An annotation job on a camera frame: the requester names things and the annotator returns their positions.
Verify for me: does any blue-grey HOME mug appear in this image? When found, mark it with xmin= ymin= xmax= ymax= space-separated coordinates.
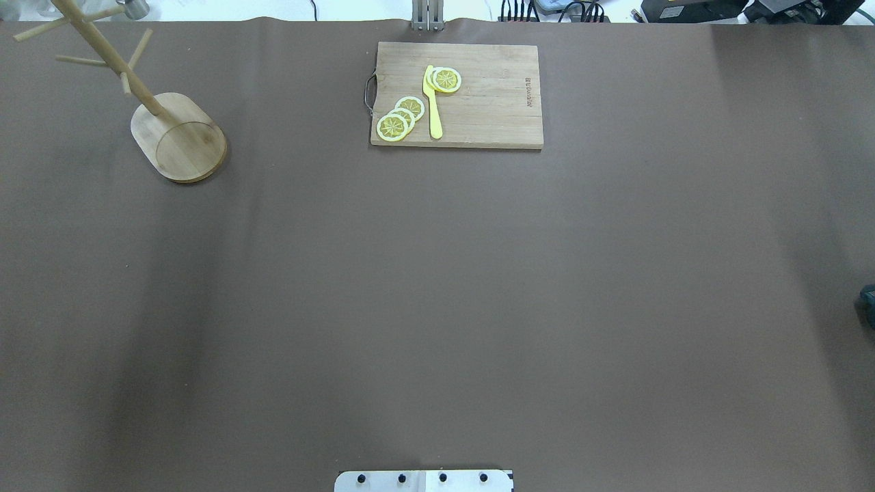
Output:
xmin=857 ymin=284 xmax=875 ymax=330

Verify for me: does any wooden cup storage rack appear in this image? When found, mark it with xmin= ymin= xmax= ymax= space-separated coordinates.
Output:
xmin=14 ymin=1 xmax=228 ymax=184

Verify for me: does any small steel cup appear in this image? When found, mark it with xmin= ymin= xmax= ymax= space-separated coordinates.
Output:
xmin=116 ymin=0 xmax=150 ymax=20

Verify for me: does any yellow plastic knife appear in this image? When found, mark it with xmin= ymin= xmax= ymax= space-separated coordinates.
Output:
xmin=422 ymin=72 xmax=444 ymax=140

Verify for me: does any lemon slice front left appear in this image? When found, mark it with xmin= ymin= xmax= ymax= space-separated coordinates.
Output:
xmin=375 ymin=112 xmax=410 ymax=142

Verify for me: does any lemon slice middle left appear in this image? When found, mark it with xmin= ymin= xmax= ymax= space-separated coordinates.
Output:
xmin=390 ymin=108 xmax=417 ymax=129

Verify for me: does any wooden cutting board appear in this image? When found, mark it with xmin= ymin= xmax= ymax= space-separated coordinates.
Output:
xmin=370 ymin=41 xmax=544 ymax=150

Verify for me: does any lemon slice top right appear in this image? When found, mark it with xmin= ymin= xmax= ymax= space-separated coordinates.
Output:
xmin=429 ymin=66 xmax=462 ymax=94

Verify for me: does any lemon slice under right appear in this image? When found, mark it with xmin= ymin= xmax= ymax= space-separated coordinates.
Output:
xmin=425 ymin=65 xmax=438 ymax=92

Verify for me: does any brown table mat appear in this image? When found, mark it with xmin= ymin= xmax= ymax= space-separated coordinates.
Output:
xmin=1 ymin=18 xmax=873 ymax=491

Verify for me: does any grey metal bracket post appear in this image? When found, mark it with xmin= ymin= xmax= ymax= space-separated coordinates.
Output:
xmin=412 ymin=0 xmax=444 ymax=32

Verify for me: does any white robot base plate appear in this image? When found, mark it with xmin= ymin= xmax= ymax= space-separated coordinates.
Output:
xmin=334 ymin=468 xmax=515 ymax=491

